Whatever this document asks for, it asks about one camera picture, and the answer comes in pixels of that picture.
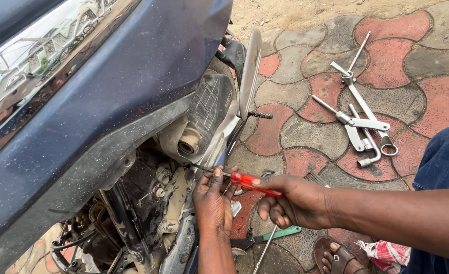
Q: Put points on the person's right hand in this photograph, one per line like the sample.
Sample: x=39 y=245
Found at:
x=304 y=203

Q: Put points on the person's left hand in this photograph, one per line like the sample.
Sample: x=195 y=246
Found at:
x=211 y=209

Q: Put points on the grey ribbed metal tool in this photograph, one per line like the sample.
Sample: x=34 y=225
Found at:
x=315 y=179

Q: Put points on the small grey metal piece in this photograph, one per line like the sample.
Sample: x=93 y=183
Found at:
x=268 y=172

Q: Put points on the thin steel rod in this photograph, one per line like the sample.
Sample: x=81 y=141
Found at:
x=265 y=249

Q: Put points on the brown sandal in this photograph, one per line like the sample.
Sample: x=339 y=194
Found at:
x=342 y=260

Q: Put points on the bent steel socket wrench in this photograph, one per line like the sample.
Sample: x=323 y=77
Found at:
x=372 y=146

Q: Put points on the short steel three-way wrench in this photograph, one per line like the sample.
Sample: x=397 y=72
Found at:
x=355 y=123

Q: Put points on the red and white cloth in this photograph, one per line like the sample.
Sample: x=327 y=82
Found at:
x=386 y=255

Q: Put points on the black ribbed foot peg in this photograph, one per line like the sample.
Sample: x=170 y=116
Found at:
x=261 y=115

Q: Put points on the black air filter cover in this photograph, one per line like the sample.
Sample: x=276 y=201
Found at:
x=211 y=106

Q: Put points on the silver scooter footrest plate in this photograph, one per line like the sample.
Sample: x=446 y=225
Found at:
x=250 y=72

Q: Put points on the person's blue jeans leg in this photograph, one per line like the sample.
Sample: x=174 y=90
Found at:
x=443 y=163

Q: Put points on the blue scooter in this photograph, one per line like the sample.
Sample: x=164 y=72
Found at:
x=95 y=114

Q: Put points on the long steel three-way wrench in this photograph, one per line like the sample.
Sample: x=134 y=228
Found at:
x=358 y=53

